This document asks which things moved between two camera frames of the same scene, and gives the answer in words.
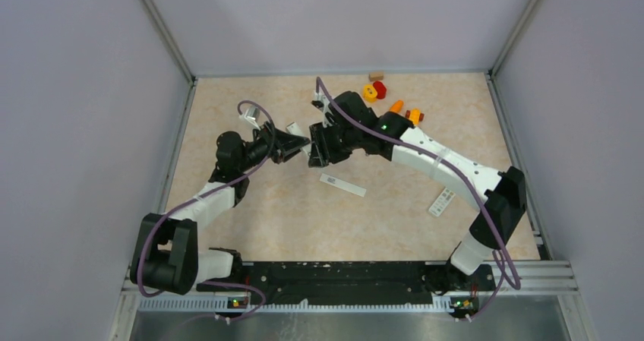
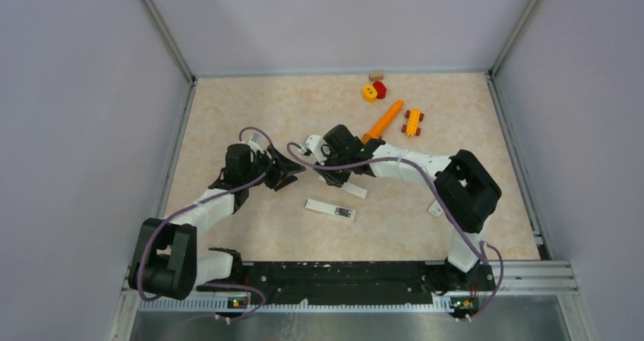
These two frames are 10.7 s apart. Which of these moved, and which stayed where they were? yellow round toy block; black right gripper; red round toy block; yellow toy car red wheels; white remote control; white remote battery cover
Moved: white remote control; black right gripper
Stayed: yellow round toy block; yellow toy car red wheels; white remote battery cover; red round toy block
